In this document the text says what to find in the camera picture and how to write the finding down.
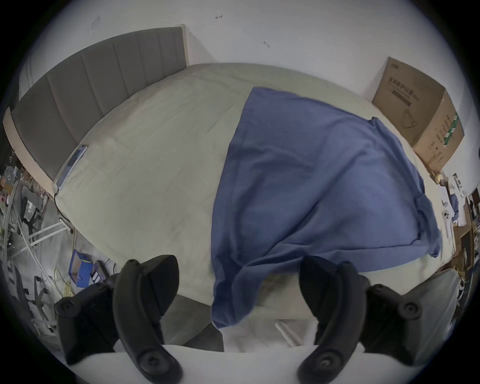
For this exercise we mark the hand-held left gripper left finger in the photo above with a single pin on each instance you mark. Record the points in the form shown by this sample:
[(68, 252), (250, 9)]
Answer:
[(135, 300)]

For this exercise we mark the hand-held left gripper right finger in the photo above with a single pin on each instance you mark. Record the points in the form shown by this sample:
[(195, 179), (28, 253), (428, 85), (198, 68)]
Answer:
[(337, 300)]

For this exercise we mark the blue box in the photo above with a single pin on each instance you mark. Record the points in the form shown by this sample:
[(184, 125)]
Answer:
[(80, 270)]

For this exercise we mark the blue shirt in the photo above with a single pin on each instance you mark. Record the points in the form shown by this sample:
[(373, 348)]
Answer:
[(315, 180)]

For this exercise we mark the bed with beige sheet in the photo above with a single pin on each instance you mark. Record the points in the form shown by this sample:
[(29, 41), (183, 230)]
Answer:
[(150, 161)]

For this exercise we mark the phone with pale case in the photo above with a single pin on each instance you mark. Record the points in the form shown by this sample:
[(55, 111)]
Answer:
[(71, 165)]

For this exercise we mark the brown cardboard carton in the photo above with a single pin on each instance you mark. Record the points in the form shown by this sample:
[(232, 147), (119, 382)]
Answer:
[(422, 112)]

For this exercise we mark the grey padded headboard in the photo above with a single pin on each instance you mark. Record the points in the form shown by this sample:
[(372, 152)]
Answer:
[(82, 97)]

